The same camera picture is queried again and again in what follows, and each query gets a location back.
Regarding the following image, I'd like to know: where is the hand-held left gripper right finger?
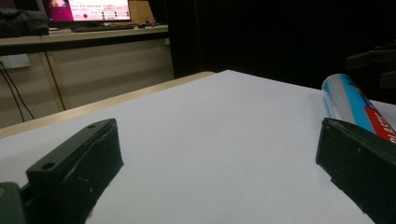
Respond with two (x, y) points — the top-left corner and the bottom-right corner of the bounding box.
(315, 117), (396, 224)

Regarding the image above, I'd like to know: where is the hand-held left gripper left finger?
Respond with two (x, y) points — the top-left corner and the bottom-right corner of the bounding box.
(19, 118), (124, 224)

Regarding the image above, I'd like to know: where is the blue and silver tube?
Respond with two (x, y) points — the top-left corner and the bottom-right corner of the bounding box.
(321, 73), (396, 145)

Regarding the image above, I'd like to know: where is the dark metal stand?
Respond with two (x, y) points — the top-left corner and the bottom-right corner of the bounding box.
(345, 43), (396, 91)

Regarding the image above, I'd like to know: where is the beige desk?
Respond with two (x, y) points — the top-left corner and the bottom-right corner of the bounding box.
(0, 24), (176, 129)

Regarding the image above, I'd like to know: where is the black curtain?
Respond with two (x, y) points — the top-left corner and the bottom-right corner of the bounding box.
(148, 0), (396, 105)

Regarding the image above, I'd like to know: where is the black keyboard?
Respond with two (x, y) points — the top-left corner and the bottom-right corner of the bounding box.
(70, 23), (136, 34)

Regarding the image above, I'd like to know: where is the dark bag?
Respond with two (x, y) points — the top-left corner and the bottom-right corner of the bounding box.
(0, 7), (50, 39)

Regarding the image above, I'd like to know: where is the computer monitor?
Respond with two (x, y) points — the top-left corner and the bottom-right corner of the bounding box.
(41, 0), (133, 26)

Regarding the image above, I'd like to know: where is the cardboard box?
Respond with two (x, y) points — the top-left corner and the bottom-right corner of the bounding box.
(128, 0), (156, 24)

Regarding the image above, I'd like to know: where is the black cable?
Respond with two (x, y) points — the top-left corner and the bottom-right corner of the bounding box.
(0, 62), (35, 123)

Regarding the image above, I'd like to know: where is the white wall socket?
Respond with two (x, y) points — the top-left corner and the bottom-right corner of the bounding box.
(2, 53), (32, 69)

